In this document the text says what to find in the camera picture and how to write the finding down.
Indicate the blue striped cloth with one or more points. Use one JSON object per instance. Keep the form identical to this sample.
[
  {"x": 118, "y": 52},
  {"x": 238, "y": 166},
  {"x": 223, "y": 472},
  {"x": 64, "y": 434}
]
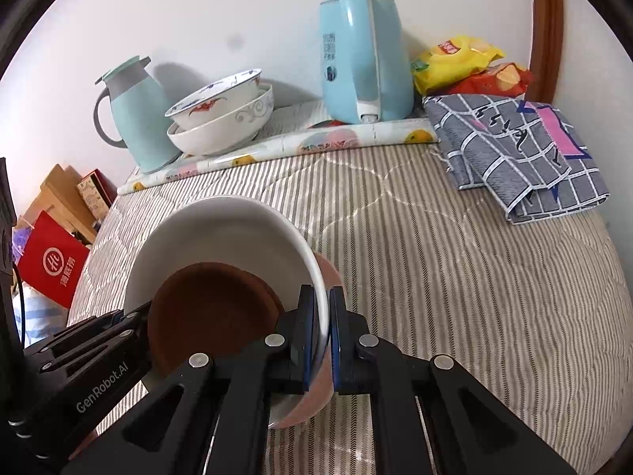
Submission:
[{"x": 42, "y": 316}]

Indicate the yellow snack bag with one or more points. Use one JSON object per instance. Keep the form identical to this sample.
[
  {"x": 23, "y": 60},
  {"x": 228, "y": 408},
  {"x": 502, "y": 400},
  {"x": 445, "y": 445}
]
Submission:
[{"x": 455, "y": 62}]

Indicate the light blue thermos jug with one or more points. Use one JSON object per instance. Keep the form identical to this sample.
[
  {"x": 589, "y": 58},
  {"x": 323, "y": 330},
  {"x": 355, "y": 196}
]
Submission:
[{"x": 138, "y": 118}]

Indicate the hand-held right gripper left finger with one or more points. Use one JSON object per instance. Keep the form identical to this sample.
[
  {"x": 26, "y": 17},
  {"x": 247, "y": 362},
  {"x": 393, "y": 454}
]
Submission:
[{"x": 309, "y": 339}]

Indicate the small brown dish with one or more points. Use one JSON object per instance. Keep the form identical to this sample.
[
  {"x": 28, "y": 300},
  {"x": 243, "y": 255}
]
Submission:
[{"x": 207, "y": 311}]

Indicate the white bowl grey pattern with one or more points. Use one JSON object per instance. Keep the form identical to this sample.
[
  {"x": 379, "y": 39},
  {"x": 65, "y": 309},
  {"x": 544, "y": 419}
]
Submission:
[{"x": 227, "y": 134}]

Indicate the red paper bag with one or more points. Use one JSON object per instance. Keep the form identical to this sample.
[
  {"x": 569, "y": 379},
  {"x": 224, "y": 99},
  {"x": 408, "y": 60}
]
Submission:
[{"x": 49, "y": 262}]

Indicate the pink plate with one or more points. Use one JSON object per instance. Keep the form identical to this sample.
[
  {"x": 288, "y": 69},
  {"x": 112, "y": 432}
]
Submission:
[{"x": 301, "y": 408}]

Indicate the cardboard box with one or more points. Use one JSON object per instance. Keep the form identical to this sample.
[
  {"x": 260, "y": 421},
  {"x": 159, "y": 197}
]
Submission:
[{"x": 54, "y": 188}]

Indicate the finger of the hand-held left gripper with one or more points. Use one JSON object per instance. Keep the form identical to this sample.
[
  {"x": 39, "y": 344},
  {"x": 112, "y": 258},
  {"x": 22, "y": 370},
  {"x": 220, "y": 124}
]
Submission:
[
  {"x": 89, "y": 325},
  {"x": 99, "y": 344}
]

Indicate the grey checked folded cloth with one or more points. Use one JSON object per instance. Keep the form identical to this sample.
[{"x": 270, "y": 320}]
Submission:
[{"x": 504, "y": 158}]

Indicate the patterned small box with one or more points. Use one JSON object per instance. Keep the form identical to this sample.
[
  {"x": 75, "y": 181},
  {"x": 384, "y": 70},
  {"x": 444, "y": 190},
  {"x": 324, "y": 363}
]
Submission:
[{"x": 94, "y": 195}]

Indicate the fruit print table mat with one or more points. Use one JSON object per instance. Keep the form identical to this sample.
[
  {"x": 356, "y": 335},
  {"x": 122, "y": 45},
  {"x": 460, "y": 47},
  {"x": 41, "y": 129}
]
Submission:
[{"x": 326, "y": 138}]

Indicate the red snack bag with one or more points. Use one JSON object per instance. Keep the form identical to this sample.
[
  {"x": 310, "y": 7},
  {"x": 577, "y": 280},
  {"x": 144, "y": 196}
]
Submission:
[{"x": 509, "y": 79}]

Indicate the light blue electric kettle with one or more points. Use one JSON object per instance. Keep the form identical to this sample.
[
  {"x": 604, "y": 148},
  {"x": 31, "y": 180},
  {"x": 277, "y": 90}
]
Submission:
[{"x": 356, "y": 59}]

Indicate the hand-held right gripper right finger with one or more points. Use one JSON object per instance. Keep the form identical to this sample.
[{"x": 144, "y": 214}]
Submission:
[{"x": 337, "y": 339}]

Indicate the brown wooden frame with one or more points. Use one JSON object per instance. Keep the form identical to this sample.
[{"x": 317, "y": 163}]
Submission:
[{"x": 546, "y": 20}]

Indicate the white bowl red pattern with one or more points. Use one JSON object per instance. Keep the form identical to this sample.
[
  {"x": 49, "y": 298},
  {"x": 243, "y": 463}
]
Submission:
[{"x": 217, "y": 106}]

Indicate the striped quilt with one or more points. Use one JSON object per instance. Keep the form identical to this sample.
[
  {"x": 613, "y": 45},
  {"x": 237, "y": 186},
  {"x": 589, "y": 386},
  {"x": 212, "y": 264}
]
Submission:
[{"x": 445, "y": 282}]

